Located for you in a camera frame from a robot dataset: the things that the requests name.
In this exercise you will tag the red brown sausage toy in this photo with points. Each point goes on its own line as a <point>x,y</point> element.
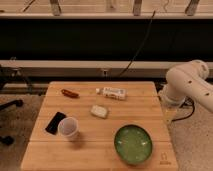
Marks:
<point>69,93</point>

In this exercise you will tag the green ceramic bowl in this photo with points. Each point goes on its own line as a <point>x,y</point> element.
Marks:
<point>133,144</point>

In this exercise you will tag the black smartphone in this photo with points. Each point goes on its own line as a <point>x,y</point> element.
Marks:
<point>53,124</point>

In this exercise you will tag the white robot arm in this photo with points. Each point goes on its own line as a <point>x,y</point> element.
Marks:
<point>188,80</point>

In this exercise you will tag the white soap bar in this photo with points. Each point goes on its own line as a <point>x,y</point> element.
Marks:
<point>99,111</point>

